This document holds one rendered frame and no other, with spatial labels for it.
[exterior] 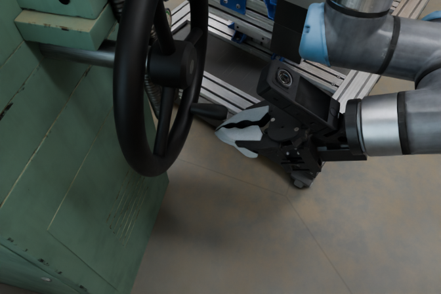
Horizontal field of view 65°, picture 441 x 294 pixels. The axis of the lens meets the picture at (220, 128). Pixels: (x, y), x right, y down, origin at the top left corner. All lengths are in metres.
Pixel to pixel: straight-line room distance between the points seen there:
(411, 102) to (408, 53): 0.07
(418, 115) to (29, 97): 0.46
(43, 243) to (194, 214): 0.67
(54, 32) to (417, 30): 0.42
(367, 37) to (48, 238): 0.55
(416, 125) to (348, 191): 0.91
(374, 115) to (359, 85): 0.88
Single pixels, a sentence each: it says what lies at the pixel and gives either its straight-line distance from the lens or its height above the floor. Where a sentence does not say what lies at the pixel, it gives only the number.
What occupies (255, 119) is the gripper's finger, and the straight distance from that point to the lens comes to 0.50.
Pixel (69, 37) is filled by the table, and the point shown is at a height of 0.86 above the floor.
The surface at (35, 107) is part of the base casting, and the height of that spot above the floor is 0.76.
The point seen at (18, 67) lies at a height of 0.82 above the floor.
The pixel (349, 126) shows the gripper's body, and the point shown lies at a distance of 0.43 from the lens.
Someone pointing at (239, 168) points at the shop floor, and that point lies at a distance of 1.28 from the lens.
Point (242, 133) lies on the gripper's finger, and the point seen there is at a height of 0.72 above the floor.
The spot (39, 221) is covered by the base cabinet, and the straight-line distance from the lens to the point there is 0.60.
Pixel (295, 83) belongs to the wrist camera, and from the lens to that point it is 0.43.
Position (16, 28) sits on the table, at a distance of 0.48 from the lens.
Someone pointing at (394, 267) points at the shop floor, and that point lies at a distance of 1.27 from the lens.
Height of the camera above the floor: 1.12
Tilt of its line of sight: 54 degrees down
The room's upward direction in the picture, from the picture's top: straight up
